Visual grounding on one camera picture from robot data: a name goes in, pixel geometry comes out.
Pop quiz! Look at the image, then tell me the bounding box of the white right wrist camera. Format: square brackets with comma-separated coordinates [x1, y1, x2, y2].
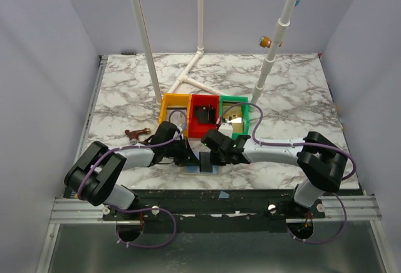
[218, 123, 233, 138]

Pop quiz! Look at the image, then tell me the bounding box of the dark card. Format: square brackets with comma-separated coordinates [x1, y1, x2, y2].
[194, 104, 217, 124]
[199, 152, 213, 173]

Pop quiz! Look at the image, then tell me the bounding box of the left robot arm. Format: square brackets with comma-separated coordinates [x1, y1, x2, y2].
[64, 121, 200, 210]

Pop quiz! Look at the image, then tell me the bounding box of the beige card holder wallet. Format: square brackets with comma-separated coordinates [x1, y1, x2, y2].
[180, 152, 222, 176]

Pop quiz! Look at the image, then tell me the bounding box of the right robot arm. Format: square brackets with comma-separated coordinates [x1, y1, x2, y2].
[200, 130, 347, 209]

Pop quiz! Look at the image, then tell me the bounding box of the yellow plastic bin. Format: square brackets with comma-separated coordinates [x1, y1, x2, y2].
[159, 93, 191, 137]

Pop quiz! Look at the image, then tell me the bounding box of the green plastic bin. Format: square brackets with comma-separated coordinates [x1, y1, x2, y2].
[219, 96, 249, 140]

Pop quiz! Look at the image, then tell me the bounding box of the white PVC jointed pole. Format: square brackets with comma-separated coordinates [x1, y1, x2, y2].
[251, 0, 296, 103]

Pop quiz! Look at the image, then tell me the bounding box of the white PVC pipe frame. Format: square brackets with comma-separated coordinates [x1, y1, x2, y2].
[167, 0, 232, 98]

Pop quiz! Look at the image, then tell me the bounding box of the black mounting rail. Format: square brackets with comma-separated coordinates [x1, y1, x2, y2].
[103, 190, 325, 233]

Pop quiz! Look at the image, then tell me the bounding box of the orange knob on pole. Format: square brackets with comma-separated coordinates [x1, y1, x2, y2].
[259, 36, 274, 48]

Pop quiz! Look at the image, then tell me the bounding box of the white left PVC pole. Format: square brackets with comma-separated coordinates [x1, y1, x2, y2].
[131, 0, 162, 104]

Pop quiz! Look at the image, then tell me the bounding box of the gold cards stack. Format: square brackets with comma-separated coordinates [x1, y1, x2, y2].
[222, 102, 244, 133]

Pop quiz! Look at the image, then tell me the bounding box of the brown small tool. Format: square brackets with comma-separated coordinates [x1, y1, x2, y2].
[125, 128, 151, 145]

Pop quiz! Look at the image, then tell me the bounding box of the white striped card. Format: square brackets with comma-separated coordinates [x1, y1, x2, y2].
[167, 109, 187, 128]

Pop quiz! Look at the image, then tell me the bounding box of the red plastic bin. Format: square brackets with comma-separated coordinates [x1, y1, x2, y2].
[189, 95, 220, 138]

